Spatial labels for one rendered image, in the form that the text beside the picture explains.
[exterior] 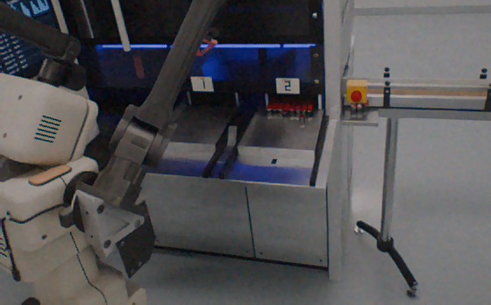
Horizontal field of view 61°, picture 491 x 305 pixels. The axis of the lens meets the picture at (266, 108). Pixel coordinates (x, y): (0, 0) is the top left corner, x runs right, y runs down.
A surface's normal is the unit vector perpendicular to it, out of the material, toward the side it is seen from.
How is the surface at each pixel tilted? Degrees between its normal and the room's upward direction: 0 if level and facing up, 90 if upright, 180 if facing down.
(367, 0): 90
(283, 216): 90
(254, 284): 0
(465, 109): 90
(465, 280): 0
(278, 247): 90
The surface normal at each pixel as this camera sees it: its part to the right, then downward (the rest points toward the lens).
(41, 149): 0.85, 0.18
